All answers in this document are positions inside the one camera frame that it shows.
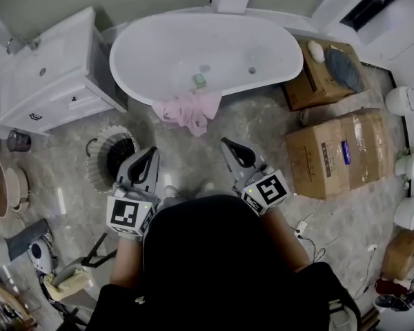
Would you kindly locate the small wooden basin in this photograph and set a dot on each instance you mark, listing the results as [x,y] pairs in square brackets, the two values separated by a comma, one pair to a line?
[19,188]

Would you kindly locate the metal bathtub drain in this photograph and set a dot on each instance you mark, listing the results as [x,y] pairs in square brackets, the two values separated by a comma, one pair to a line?
[252,70]

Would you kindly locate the blue packet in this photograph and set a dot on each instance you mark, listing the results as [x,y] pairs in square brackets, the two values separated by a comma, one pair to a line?
[346,152]

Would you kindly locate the dark grey mat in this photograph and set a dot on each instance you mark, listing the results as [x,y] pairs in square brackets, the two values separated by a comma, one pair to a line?
[24,240]

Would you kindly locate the white ribbed basket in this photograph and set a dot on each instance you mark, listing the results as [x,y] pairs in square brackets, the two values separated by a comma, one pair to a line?
[98,164]

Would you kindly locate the person's right forearm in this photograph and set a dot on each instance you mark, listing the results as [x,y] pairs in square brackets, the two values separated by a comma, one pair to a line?
[283,240]

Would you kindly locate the medium cardboard box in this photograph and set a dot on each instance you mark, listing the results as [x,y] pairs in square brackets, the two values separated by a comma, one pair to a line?
[317,81]

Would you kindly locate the person's white shoe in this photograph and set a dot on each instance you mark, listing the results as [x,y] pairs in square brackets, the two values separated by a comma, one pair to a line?
[171,191]

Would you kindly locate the yellow cloth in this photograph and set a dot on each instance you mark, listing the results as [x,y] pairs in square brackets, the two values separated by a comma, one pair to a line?
[67,286]

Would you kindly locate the dark window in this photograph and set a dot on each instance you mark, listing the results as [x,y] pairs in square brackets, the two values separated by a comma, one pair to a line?
[376,3]

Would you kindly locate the white soft bundle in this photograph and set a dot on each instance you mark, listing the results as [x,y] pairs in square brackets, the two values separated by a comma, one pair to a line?
[316,51]

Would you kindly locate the white round appliance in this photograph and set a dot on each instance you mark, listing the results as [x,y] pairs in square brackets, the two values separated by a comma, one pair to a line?
[41,257]

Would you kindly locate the pink cloth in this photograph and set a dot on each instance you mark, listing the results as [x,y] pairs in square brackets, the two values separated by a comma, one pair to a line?
[189,110]

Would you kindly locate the black metal stool frame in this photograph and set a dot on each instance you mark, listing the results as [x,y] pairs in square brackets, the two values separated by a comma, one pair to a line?
[96,253]

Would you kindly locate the red and black clutter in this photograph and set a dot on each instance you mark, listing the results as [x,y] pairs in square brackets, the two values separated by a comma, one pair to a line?
[396,293]

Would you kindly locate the green soap bar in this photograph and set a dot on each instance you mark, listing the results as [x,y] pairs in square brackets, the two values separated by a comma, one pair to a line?
[199,80]

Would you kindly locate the large taped cardboard box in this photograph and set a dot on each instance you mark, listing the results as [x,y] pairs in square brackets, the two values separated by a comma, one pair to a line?
[365,150]

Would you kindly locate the white oval bathtub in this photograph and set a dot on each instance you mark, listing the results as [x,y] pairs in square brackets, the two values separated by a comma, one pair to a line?
[165,50]

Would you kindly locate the dark mesh waste bin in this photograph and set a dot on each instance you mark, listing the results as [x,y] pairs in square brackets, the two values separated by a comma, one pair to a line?
[19,141]

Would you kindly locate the small cardboard box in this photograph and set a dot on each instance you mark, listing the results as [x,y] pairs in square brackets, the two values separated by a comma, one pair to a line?
[402,253]

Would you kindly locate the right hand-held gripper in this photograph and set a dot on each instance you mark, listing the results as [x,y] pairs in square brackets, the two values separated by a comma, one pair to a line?
[269,191]

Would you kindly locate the chrome faucet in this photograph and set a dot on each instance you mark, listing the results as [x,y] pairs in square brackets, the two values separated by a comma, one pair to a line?
[20,41]

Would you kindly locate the white power strip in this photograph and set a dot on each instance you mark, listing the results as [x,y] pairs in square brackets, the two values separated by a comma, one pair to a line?
[301,227]

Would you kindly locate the person's black clothing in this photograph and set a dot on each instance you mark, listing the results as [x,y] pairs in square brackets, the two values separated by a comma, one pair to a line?
[214,264]

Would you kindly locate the person's left forearm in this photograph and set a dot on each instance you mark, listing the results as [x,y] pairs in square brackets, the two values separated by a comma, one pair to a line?
[127,260]

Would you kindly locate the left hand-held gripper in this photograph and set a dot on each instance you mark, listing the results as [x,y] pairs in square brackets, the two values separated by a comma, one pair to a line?
[124,216]

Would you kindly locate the white vanity cabinet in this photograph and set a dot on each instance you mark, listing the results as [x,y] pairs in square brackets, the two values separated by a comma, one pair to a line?
[45,81]

